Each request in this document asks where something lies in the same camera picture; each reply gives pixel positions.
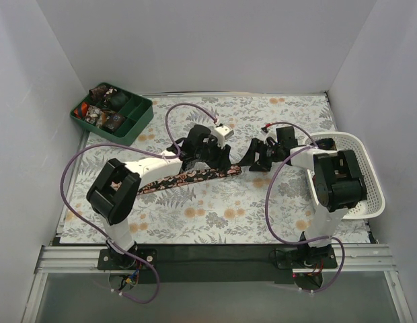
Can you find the pink rose floral tie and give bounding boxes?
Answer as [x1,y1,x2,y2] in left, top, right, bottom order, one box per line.
[136,164,245,196]

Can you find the brown blue floral tie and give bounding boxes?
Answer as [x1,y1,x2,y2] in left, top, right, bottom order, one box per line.
[102,113,126,133]

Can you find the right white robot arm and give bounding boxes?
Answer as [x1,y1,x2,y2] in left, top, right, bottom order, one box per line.
[238,137,367,268]

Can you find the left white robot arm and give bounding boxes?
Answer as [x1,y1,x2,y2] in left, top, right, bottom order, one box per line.
[87,135,231,269]

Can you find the rolled ties in tray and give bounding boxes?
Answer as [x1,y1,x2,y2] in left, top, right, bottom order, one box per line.
[71,83,130,130]

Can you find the floral patterned table mat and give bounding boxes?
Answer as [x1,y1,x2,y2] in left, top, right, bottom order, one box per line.
[59,95,371,245]

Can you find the white perforated plastic basket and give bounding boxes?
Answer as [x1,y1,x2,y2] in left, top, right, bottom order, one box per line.
[311,131,386,221]

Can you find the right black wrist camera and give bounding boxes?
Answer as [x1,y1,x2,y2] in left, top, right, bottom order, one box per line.
[276,126,298,149]

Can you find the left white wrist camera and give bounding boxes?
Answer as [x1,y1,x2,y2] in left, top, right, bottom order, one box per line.
[213,124,234,140]

